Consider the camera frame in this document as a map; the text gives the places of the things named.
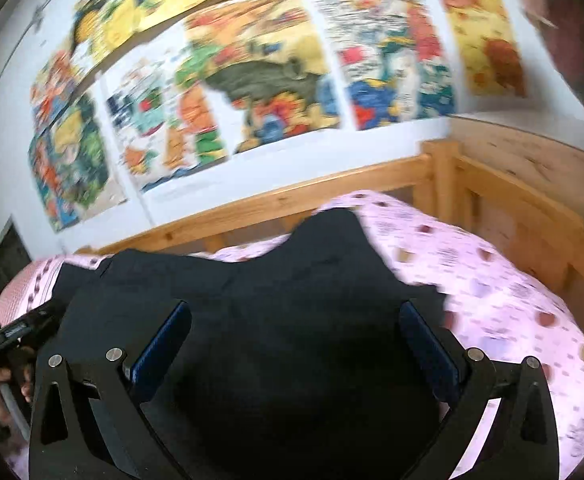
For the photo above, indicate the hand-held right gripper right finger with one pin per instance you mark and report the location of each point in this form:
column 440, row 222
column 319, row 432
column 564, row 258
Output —
column 429, row 350

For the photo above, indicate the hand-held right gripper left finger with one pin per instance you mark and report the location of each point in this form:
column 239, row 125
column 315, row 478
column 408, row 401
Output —
column 162, row 342

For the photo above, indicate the black garment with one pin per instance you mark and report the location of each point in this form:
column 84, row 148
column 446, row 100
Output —
column 292, row 310

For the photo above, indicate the dark flat object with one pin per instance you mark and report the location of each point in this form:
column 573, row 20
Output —
column 2, row 260

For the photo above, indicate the pink patterned bedsheet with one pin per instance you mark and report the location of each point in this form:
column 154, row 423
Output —
column 511, row 300

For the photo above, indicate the dark cloth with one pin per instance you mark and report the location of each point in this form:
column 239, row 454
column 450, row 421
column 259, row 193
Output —
column 581, row 35

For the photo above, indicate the green yellow wall poster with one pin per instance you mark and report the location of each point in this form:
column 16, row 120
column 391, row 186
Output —
column 77, row 165

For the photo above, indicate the wooden bed frame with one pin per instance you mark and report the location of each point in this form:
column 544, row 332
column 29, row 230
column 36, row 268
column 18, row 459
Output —
column 521, row 170

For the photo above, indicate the white orange teal wall poster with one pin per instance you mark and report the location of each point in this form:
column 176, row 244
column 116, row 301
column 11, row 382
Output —
column 167, row 120

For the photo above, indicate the orange red wall poster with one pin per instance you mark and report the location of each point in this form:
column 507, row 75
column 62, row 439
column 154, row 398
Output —
column 57, row 87

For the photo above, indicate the orange green wall poster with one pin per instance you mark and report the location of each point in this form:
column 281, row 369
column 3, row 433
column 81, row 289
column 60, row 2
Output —
column 267, row 60

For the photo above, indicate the white red blue wall poster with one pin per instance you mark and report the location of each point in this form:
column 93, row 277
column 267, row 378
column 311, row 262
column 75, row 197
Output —
column 381, row 50

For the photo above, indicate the yellow brown wall poster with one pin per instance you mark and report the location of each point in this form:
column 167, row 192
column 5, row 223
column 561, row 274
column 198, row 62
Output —
column 486, row 35

